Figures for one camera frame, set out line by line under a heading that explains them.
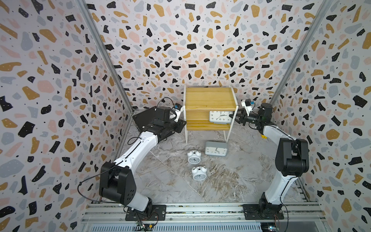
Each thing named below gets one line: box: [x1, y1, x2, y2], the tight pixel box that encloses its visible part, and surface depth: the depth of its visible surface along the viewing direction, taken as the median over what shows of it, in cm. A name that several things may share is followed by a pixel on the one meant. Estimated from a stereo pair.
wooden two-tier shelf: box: [183, 84, 239, 144], surface depth 85 cm
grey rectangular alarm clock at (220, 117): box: [208, 110, 233, 125], surface depth 92 cm
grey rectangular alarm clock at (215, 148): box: [204, 141, 229, 157], surface depth 94 cm
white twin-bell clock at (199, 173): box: [191, 165, 208, 181], surface depth 82 cm
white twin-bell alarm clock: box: [187, 149, 202, 165], surface depth 89 cm
